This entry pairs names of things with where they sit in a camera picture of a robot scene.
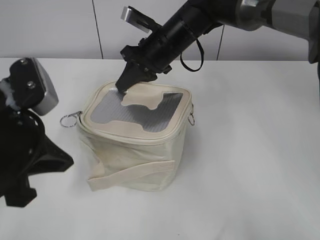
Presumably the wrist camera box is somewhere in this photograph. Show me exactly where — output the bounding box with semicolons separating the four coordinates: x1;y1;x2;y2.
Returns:
8;57;59;116
120;6;162;34

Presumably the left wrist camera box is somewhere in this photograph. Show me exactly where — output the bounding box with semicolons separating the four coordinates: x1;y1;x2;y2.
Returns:
8;57;59;116

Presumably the cream canvas zipper bag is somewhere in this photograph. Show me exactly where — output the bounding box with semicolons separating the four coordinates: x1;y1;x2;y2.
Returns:
76;82;194;192

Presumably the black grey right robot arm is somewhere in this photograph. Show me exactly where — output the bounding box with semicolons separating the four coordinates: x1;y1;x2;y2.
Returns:
115;0;320;92

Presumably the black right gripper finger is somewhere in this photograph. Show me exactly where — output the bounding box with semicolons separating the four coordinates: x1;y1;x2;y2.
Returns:
115;62;157;93

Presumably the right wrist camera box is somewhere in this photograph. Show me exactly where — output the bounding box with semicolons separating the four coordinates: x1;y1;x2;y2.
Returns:
120;6;162;34

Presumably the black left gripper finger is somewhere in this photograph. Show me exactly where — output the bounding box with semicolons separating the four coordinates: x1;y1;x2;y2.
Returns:
23;136;74;179

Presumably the metal side ring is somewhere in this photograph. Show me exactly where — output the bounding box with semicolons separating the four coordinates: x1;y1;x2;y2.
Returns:
188;102;196;126

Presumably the metal zipper pull ring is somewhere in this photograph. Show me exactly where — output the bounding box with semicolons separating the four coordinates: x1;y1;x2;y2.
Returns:
59;110;83;129

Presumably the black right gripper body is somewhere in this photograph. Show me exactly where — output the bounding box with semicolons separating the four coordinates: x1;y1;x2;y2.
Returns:
120;19;197;74

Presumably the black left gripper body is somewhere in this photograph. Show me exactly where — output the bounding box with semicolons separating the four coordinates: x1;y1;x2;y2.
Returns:
0;109;45;198

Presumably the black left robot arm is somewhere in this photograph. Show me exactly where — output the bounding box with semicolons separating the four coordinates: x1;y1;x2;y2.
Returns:
0;76;74;208

